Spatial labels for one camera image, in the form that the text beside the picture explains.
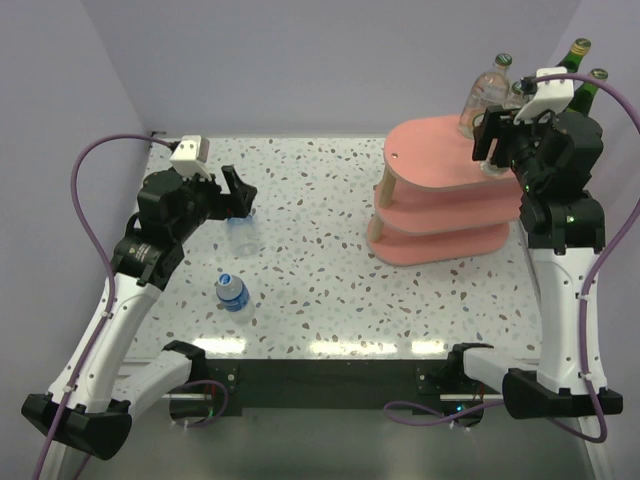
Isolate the lying blue label water bottle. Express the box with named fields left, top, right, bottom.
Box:
left=227, top=215, right=259, bottom=257

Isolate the pink three-tier shelf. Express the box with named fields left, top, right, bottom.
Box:
left=367, top=115, right=521, bottom=267

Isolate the clear Chang glass bottle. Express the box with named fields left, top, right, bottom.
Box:
left=478, top=80, right=526, bottom=177
left=458, top=53, right=513, bottom=139

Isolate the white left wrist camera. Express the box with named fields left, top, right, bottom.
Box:
left=170, top=135, right=212, bottom=181

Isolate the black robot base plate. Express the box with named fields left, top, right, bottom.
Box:
left=167, top=357, right=505, bottom=426

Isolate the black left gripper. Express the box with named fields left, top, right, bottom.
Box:
left=173, top=164, right=256, bottom=242

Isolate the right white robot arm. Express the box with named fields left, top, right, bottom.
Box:
left=445, top=106, right=623, bottom=419

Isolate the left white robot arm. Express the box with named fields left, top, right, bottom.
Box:
left=21, top=165, right=257, bottom=460

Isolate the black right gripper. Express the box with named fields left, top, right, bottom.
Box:
left=473, top=104, right=557, bottom=192

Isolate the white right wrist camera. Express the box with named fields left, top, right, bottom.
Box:
left=514, top=66, right=574, bottom=125

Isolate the green glass bottle gold cap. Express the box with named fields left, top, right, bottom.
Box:
left=557, top=37, right=592, bottom=73

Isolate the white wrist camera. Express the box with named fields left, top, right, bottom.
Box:
left=514, top=66, right=574, bottom=125
left=170, top=135, right=212, bottom=181

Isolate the upright blue label water bottle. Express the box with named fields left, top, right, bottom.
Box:
left=215, top=273, right=255, bottom=324

